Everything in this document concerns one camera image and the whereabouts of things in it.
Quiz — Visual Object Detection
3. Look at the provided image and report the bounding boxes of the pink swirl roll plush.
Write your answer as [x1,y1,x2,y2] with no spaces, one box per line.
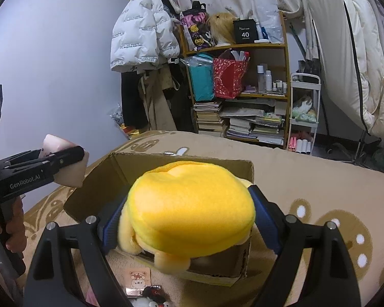
[39,134,89,188]

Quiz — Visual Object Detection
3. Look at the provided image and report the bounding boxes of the white fluffy plush toy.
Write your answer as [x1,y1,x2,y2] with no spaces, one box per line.
[130,286,173,307]

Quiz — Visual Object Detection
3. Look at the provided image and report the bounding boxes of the yellow plush toy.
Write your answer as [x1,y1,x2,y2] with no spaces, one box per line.
[118,161,256,274]

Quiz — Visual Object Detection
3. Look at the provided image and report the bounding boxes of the left hand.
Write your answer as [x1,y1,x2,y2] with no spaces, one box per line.
[0,197,27,253]

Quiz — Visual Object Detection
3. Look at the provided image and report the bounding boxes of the small cartoon card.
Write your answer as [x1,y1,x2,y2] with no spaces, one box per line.
[124,268,151,297]

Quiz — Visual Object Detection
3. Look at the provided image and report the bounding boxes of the cardboard box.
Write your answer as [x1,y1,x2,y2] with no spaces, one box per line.
[64,152,255,286]

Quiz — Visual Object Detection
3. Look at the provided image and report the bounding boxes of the beige hanging trousers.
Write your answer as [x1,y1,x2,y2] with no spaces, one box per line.
[139,65,177,131]

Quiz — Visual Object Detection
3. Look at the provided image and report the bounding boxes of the white puffer jacket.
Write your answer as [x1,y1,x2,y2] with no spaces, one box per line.
[110,0,180,73]

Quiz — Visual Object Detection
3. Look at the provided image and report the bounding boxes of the white utility cart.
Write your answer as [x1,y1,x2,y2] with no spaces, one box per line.
[286,72,322,155]

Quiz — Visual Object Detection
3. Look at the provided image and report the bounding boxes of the book stack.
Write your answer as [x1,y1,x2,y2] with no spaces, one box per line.
[193,101,226,137]

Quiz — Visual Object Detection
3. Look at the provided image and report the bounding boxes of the wooden shelf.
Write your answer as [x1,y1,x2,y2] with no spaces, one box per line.
[179,8,291,148]

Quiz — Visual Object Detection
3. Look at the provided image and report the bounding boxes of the teal bag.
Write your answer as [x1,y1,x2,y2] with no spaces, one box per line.
[181,53,214,102]

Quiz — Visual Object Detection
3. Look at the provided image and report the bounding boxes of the red gift bag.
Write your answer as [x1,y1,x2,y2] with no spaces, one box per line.
[213,49,250,99]

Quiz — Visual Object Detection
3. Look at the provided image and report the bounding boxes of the pink black printed bag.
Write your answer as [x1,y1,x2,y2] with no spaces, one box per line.
[180,1,214,51]

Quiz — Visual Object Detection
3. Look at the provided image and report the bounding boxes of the blonde wig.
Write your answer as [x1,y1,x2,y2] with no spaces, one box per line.
[207,12,237,47]

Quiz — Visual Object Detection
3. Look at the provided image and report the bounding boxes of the black box with 40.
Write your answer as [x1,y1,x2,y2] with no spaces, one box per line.
[233,19,259,45]

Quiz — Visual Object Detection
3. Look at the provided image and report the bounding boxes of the cream coat on rack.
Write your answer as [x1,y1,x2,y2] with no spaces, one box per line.
[302,0,384,138]

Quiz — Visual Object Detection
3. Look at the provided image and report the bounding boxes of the white plastic bag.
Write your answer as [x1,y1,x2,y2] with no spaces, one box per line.
[254,0,284,44]

